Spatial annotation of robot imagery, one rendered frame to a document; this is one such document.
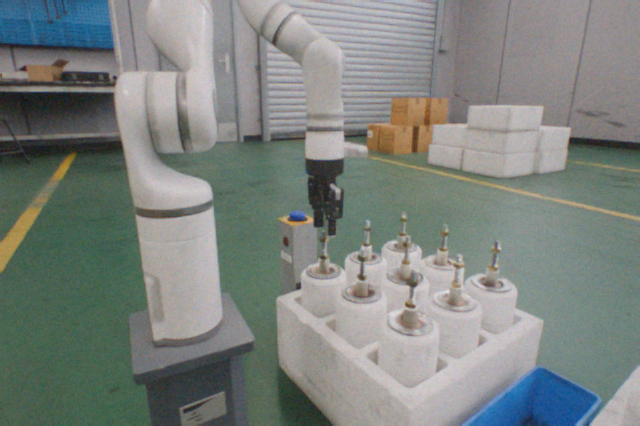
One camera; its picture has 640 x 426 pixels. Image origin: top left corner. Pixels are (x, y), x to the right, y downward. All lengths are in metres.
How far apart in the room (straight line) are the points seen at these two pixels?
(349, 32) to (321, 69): 5.66
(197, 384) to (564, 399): 0.64
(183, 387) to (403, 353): 0.32
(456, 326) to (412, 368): 0.12
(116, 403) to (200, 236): 0.56
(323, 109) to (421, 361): 0.45
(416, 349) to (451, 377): 0.08
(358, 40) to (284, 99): 1.51
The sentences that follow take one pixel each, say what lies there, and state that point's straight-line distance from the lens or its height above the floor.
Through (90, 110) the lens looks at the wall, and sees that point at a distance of 5.42.
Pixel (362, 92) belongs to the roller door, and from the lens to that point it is 6.42.
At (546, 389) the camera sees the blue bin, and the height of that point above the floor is 0.08.
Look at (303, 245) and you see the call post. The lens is 0.94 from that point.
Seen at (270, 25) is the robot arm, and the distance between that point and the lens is 0.73.
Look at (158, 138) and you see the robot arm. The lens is 0.46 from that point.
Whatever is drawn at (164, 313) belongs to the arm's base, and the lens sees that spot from 0.52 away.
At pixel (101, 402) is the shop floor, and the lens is 0.99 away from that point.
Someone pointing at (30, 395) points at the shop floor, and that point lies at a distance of 1.08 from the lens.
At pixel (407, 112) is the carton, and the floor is 0.45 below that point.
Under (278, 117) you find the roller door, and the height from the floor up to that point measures 0.33.
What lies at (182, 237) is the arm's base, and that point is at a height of 0.45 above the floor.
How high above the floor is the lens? 0.60
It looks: 17 degrees down
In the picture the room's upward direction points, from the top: straight up
